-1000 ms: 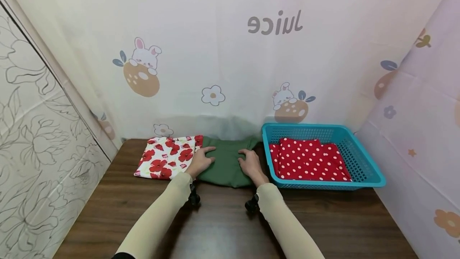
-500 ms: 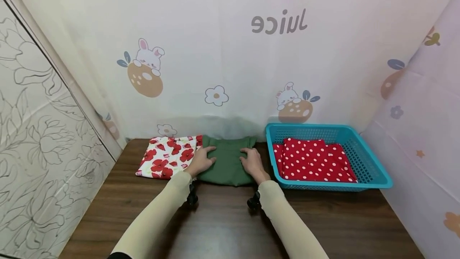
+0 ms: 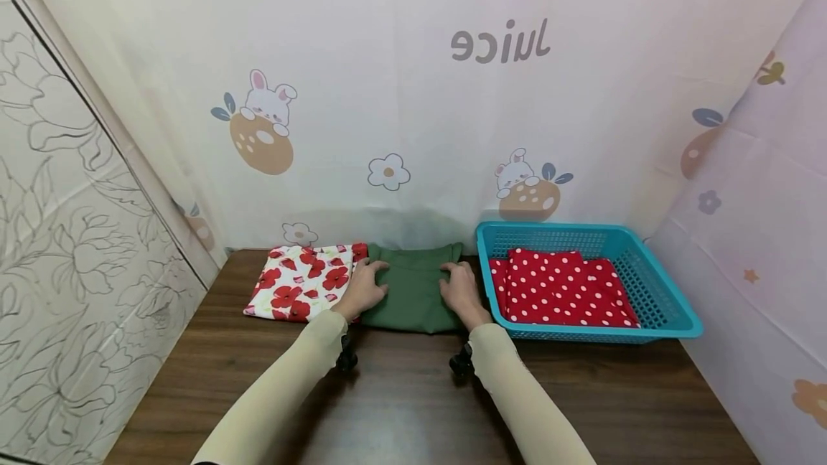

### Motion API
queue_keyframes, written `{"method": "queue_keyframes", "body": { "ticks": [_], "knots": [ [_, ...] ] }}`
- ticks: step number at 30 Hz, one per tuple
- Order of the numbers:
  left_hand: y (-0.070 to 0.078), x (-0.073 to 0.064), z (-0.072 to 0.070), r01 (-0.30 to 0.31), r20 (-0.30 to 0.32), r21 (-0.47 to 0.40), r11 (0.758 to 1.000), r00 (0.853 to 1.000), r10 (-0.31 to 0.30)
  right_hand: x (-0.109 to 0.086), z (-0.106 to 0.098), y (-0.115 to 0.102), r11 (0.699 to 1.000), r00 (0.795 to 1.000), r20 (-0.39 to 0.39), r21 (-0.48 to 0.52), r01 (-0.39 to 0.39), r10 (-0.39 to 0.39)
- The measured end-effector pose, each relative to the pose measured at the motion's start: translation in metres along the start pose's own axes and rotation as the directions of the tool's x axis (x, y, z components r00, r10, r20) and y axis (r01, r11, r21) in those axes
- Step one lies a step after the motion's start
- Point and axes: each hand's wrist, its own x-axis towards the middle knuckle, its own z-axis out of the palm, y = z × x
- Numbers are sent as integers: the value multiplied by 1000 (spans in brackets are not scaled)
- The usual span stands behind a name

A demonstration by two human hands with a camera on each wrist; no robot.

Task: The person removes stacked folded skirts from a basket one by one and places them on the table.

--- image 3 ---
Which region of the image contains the person's left hand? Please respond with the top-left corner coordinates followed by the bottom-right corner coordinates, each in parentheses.
top-left (330, 258), bottom-right (391, 324)

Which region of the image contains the person's right hand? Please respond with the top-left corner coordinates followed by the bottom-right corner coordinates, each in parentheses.
top-left (439, 261), bottom-right (493, 332)

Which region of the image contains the green cloth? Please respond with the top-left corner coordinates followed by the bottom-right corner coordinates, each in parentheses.
top-left (359, 242), bottom-right (467, 334)

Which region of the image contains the person's right forearm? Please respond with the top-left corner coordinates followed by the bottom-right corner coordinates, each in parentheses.
top-left (467, 322), bottom-right (597, 465)

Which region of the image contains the person's left forearm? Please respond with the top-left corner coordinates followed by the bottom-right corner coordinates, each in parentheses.
top-left (191, 309), bottom-right (350, 465)

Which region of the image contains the white red flowered cloth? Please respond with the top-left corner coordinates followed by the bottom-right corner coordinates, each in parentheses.
top-left (243, 242), bottom-right (369, 323)

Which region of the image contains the black wrist band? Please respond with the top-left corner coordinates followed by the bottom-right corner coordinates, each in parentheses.
top-left (449, 342), bottom-right (476, 380)
top-left (335, 334), bottom-right (359, 372)

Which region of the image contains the red white dotted cloth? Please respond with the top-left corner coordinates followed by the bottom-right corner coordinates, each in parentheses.
top-left (488, 248), bottom-right (642, 329)

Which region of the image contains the turquoise plastic basket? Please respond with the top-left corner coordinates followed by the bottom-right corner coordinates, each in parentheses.
top-left (475, 220), bottom-right (704, 344)

